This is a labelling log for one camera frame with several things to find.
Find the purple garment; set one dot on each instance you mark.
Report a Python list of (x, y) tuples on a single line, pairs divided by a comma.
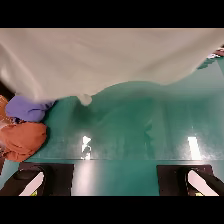
[(25, 108)]

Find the brown garment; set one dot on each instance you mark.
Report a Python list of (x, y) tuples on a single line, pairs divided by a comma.
[(2, 108)]

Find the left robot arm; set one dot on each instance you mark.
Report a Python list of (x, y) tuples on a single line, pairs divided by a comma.
[(31, 181)]

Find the cream shirt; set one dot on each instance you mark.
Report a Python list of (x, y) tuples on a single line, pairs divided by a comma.
[(100, 56)]

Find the heap of clothes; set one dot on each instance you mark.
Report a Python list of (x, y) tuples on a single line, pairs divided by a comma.
[(217, 53)]

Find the orange garment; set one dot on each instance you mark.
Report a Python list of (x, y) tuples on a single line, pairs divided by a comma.
[(21, 140)]

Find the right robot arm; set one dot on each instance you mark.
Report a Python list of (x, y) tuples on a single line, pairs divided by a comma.
[(200, 181)]

